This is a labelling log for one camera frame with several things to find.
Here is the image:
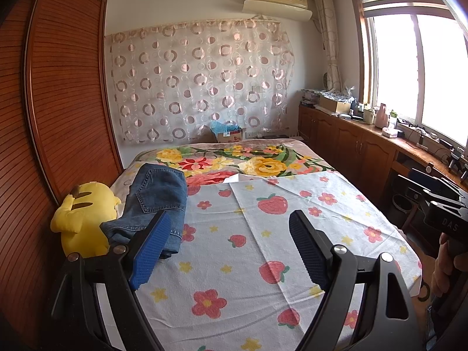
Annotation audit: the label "cardboard box with blue bag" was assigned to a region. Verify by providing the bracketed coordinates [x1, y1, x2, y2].
[210, 121, 244, 143]

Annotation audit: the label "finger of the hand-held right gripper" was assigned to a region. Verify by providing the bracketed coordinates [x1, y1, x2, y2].
[397, 175, 465, 209]
[409, 168, 468, 202]

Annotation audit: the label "yellow plush toy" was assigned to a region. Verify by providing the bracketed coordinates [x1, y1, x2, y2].
[50, 181, 121, 258]

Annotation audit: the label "strawberry print bed sheet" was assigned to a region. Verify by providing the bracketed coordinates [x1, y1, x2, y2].
[106, 170, 423, 351]

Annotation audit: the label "person's right hand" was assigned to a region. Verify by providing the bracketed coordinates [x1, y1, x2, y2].
[431, 233, 468, 297]

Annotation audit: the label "dark waste bin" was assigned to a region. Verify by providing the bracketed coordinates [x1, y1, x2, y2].
[393, 194, 417, 224]

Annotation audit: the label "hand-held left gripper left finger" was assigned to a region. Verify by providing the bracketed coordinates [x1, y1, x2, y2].
[51, 210, 172, 351]

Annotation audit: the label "wooden cabinet counter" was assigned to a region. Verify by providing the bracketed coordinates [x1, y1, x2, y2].
[298, 104, 468, 227]

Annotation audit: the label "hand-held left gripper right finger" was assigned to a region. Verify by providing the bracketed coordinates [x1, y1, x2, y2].
[289, 210, 419, 351]

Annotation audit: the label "circle print wall curtain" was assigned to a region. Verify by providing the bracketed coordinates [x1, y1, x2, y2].
[104, 18, 295, 143]

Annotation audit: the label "window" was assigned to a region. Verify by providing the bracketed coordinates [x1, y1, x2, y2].
[351, 0, 468, 147]

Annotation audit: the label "floral blanket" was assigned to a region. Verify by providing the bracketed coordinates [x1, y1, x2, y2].
[133, 141, 335, 187]

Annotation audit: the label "cream air conditioner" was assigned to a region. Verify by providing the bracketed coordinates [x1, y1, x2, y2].
[243, 0, 313, 20]

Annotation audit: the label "blue denim pants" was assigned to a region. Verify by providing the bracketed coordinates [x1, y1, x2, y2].
[100, 163, 189, 260]

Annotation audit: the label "cardboard box with papers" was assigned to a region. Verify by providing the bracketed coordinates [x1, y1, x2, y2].
[320, 93, 353, 114]

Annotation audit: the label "pale window curtain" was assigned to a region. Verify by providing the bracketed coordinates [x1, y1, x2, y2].
[314, 0, 342, 90]

